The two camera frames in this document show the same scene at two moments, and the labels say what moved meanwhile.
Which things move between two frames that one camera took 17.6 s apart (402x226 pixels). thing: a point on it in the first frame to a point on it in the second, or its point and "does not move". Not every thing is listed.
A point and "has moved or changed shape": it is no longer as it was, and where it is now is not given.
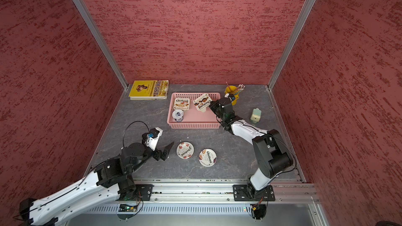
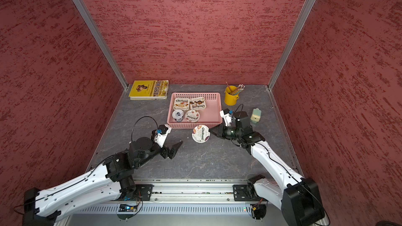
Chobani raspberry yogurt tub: x=185 y=150 to x=192 y=115
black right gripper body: x=216 y=109 to x=232 y=132
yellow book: x=149 y=90 does not move
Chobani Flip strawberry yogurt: x=183 y=103 does not move
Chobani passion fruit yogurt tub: x=208 y=157 to x=200 y=133
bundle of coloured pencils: x=239 y=88 does not move
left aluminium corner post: x=78 y=1 does not move
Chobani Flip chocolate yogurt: x=202 y=102 has moved or changed shape
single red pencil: x=228 y=86 does not move
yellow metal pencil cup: x=230 y=89 does not move
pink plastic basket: x=193 y=118 does not move
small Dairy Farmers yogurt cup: x=178 y=114 does not move
